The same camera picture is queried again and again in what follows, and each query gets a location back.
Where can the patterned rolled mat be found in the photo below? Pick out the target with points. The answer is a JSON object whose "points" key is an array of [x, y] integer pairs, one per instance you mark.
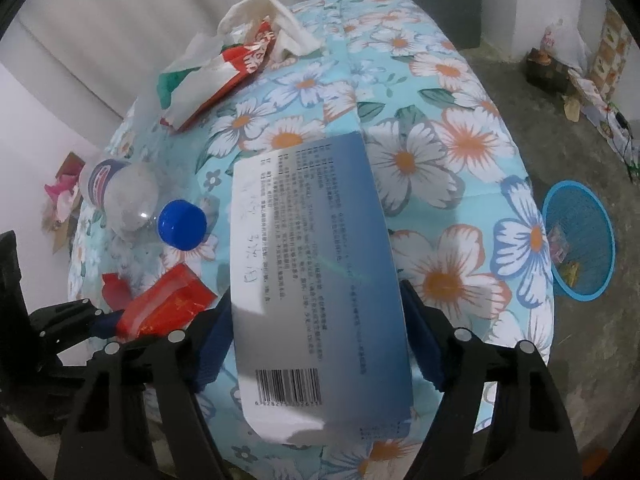
{"points": [[610, 58]]}

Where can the floral blue bed quilt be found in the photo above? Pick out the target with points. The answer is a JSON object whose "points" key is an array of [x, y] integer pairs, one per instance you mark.
{"points": [[464, 227]]}

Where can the grey pleated curtain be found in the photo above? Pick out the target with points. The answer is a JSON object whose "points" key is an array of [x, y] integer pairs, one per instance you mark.
{"points": [[104, 49]]}

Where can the white plastic bag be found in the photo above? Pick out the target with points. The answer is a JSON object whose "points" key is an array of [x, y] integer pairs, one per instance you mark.
{"points": [[563, 42]]}

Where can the small red packet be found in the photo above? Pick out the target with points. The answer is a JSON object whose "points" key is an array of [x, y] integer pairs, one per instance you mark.
{"points": [[170, 304]]}

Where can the blue white tissue pack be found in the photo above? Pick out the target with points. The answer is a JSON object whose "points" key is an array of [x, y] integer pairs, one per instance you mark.
{"points": [[320, 338]]}

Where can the red white snack bag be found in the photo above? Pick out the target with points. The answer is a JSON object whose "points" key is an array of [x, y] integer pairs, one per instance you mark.
{"points": [[210, 68]]}

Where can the dark box on floor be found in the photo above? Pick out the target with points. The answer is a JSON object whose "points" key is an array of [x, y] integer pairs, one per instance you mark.
{"points": [[547, 73]]}

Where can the blue plastic trash basket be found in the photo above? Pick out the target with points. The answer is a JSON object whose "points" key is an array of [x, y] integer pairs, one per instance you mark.
{"points": [[582, 241]]}

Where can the clear bottle blue cap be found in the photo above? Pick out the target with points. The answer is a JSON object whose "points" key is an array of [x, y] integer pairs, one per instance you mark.
{"points": [[143, 203]]}

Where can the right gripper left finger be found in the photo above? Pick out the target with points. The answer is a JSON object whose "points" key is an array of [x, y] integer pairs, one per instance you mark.
{"points": [[152, 379]]}

